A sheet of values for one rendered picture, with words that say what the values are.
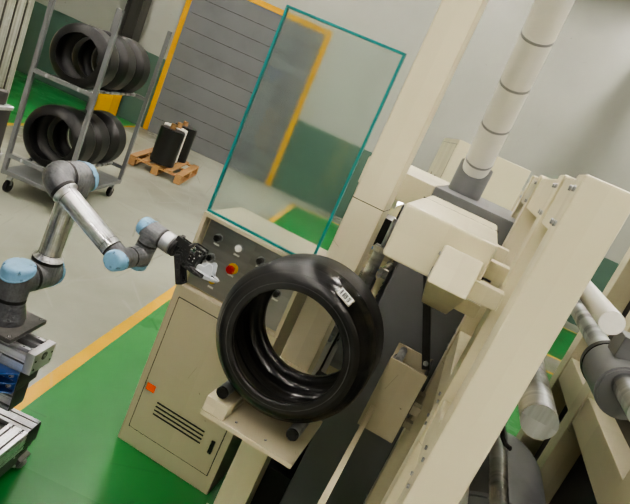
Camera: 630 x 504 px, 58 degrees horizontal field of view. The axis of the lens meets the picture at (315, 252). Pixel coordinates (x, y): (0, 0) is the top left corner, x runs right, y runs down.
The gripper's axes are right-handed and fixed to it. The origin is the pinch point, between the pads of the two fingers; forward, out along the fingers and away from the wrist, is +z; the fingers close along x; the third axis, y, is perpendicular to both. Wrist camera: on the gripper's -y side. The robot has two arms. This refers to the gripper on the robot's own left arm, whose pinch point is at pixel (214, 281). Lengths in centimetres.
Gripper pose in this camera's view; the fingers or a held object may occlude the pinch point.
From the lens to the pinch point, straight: 205.3
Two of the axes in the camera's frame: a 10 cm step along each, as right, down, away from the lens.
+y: 4.9, -8.3, -2.7
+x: 3.0, -1.3, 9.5
